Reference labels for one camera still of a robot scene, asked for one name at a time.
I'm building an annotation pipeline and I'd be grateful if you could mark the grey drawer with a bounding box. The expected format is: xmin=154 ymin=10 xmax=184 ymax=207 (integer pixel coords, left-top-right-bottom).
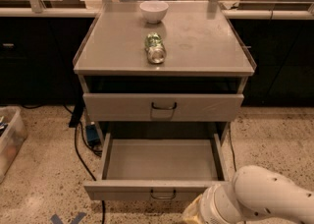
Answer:
xmin=83 ymin=93 xmax=243 ymax=122
xmin=84 ymin=134 xmax=229 ymax=201

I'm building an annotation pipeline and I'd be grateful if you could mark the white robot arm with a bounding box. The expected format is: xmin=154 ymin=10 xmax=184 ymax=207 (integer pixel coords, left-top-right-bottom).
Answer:
xmin=183 ymin=165 xmax=314 ymax=224

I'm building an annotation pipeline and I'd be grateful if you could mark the grey top drawer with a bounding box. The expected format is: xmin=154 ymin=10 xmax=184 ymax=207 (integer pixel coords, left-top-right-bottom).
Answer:
xmin=83 ymin=93 xmax=243 ymax=122

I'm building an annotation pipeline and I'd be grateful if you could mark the grey metal drawer cabinet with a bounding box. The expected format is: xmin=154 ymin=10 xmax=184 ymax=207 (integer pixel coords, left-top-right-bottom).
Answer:
xmin=74 ymin=1 xmax=256 ymax=136

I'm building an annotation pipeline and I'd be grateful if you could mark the blue power box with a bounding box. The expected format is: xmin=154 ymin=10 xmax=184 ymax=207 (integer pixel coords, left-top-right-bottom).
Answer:
xmin=85 ymin=125 xmax=100 ymax=146

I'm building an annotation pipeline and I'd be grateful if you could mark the green soda can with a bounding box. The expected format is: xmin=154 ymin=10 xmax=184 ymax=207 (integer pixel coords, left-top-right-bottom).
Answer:
xmin=144 ymin=32 xmax=167 ymax=64

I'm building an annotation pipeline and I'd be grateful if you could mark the clear plastic storage bin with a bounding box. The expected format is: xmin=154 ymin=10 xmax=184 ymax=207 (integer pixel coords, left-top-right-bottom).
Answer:
xmin=0 ymin=106 xmax=27 ymax=183

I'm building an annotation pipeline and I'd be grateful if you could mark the white ceramic bowl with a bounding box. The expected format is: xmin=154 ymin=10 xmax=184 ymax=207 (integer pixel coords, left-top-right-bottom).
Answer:
xmin=139 ymin=0 xmax=169 ymax=24

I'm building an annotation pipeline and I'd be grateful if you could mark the black floor cable left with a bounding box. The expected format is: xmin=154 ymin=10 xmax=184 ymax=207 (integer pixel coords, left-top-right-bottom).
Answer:
xmin=62 ymin=103 xmax=107 ymax=224

